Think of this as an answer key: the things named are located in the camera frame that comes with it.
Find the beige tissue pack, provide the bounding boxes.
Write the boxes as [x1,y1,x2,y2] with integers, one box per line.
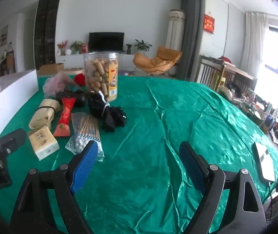
[27,125,60,161]

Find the framed wall painting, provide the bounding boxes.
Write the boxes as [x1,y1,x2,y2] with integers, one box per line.
[0,25,9,46]

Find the silver tablet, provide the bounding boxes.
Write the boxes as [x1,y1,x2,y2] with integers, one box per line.
[252,142,275,182]

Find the wooden slatted crib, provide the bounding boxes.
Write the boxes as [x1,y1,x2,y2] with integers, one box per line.
[196,55,257,92]

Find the clear plastic snack jar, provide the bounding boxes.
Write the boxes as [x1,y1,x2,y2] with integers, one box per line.
[84,52,119,102]

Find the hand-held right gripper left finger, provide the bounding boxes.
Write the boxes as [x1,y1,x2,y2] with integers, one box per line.
[10,140,99,234]

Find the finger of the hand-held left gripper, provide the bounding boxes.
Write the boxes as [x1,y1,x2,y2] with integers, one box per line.
[0,128,28,154]

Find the grey curtain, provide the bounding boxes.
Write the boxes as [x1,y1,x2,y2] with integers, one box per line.
[177,0,203,81]

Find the green satin tablecloth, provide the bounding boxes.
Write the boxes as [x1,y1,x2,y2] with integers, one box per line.
[0,74,278,234]

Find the beige rolled bag bundle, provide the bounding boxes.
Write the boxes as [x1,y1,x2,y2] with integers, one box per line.
[29,99,61,130]

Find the white cardboard box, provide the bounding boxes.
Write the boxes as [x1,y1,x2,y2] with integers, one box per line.
[0,69,39,144]

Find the pile of household clutter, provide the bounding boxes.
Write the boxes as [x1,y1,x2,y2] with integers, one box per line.
[218,83,278,171]

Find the black flat television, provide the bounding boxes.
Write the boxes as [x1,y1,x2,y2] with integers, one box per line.
[89,32,125,52]

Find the brown cardboard box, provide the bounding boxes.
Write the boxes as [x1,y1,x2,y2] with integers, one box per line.
[39,63,64,75]

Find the large green potted plant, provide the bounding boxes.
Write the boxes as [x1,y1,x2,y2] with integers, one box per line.
[134,39,152,53]

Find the bushy green potted plant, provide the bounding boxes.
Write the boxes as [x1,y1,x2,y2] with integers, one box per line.
[70,41,83,54]

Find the white standing air conditioner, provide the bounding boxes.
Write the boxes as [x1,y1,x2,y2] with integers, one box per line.
[166,9,186,50]

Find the black fabric bundle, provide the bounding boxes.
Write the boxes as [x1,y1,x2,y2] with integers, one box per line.
[86,91,127,132]

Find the bag of cotton swabs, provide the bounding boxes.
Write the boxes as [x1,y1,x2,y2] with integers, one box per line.
[66,112,105,162]

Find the red foil packet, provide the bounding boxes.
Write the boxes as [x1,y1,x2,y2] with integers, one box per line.
[53,97,77,137]

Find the white sheer curtain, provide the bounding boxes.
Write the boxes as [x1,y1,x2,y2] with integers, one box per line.
[240,12,269,74]

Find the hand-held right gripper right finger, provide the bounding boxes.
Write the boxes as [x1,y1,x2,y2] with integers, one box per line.
[179,141,267,234]

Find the red flower arrangement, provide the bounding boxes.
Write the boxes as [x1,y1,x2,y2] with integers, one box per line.
[57,40,69,56]

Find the white television cabinet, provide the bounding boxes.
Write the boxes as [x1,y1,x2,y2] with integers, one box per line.
[55,53,136,71]

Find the red wall hanging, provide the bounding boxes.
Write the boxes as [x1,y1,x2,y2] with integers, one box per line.
[204,12,215,33]

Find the orange lounge chair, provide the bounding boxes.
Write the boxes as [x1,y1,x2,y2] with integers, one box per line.
[132,46,183,77]

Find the pink mesh pouf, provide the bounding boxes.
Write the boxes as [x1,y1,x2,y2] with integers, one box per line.
[43,75,65,99]

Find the red yarn skein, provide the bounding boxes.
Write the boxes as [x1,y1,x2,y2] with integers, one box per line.
[74,73,86,86]

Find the dark glass display cabinet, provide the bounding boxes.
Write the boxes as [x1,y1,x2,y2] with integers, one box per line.
[34,0,61,70]

